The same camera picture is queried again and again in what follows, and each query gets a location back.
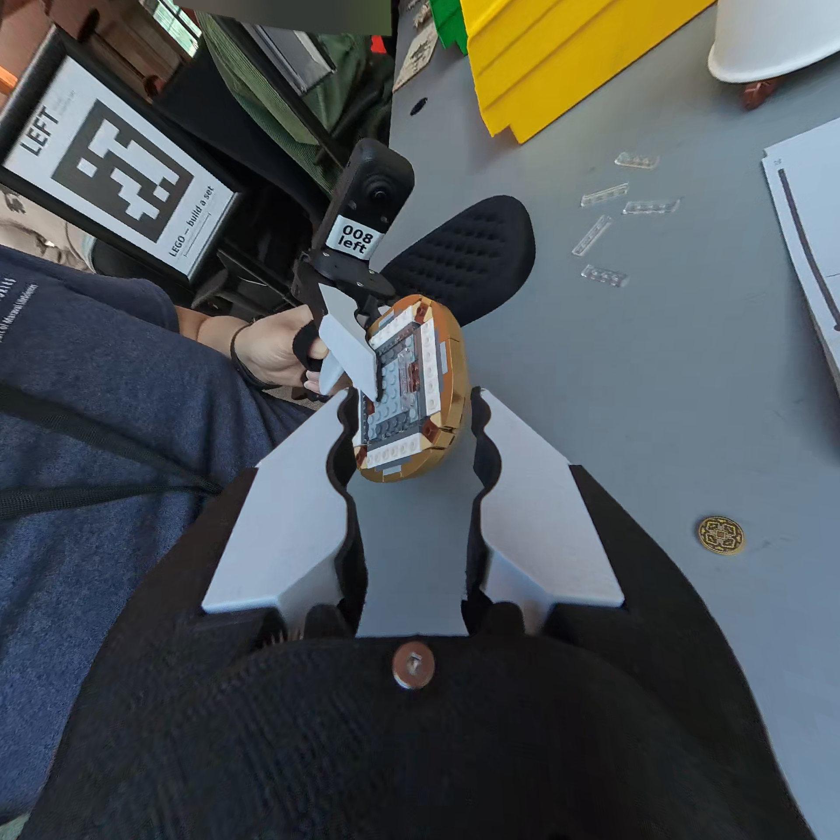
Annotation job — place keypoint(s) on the brown lego piece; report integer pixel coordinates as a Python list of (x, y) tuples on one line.
[(761, 94)]

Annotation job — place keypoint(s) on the person's left forearm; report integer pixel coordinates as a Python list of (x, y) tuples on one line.
[(210, 328)]

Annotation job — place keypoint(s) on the person's blue sweater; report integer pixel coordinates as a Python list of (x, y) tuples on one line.
[(98, 328)]

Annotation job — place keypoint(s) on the person's left hand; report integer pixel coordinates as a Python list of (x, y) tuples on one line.
[(275, 348)]

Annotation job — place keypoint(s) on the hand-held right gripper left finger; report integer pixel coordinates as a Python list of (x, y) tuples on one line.
[(275, 531)]

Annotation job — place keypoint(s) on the round gold lego base model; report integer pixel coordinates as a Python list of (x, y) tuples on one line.
[(407, 420)]

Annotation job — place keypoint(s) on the black wrist band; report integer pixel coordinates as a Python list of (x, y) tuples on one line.
[(236, 354)]

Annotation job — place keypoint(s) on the framed black white marker sign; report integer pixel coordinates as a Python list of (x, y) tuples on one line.
[(124, 170)]

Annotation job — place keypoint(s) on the gold round patterned lego tile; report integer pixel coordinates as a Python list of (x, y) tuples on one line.
[(720, 535)]

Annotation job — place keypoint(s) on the green mesh office chair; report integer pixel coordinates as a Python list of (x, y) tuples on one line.
[(262, 85)]

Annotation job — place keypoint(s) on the green plastic bin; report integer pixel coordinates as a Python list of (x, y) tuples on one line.
[(449, 23)]

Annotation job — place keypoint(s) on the black wrist rest pad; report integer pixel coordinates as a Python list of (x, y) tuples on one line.
[(472, 249)]

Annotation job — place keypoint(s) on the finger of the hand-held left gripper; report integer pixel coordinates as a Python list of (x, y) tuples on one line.
[(344, 328)]

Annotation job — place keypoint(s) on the white paper cup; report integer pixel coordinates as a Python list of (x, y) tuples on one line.
[(774, 33)]

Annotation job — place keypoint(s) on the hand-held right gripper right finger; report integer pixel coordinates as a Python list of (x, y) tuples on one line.
[(544, 531)]

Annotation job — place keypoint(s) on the lego instruction booklet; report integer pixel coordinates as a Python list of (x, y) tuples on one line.
[(814, 216)]

